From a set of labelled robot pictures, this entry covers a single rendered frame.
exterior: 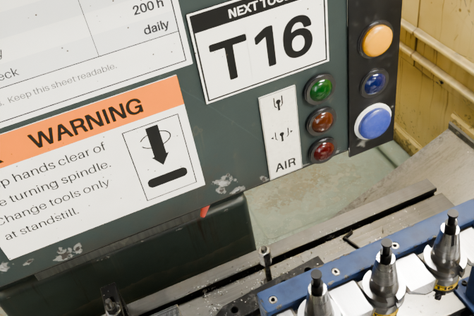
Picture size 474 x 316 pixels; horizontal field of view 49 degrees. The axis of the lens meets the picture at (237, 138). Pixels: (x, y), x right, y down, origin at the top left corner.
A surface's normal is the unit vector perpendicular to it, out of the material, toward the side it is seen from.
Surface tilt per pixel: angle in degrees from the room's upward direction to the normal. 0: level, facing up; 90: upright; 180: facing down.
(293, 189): 0
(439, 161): 24
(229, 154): 90
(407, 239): 0
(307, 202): 0
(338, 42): 90
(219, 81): 90
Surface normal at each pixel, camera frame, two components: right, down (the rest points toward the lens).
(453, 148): -0.51, -0.54
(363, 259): -0.15, -0.75
